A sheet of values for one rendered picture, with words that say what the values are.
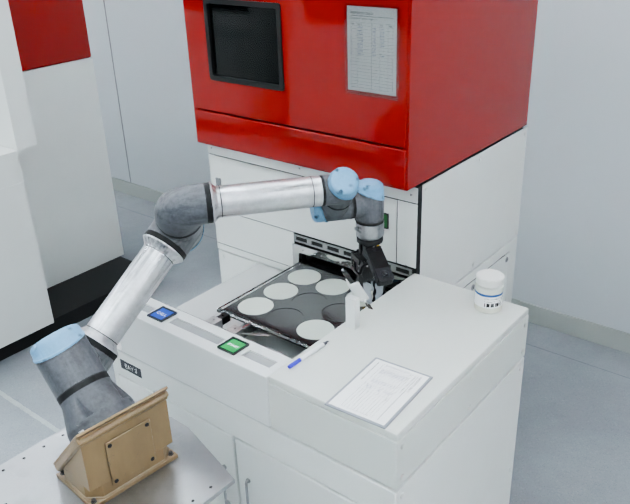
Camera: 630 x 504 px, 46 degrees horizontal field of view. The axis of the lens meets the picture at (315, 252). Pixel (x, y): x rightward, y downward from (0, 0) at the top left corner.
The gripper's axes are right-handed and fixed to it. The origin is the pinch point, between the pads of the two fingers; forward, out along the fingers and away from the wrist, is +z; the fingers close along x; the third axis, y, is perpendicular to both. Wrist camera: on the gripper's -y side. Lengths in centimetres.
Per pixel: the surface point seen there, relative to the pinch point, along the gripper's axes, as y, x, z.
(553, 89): 102, -128, -24
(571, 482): 1, -78, 91
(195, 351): -9, 51, -3
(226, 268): 70, 26, 16
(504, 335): -32.7, -20.8, -4.0
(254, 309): 12.4, 30.6, 1.3
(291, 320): 2.8, 22.8, 1.4
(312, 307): 7.3, 15.2, 1.4
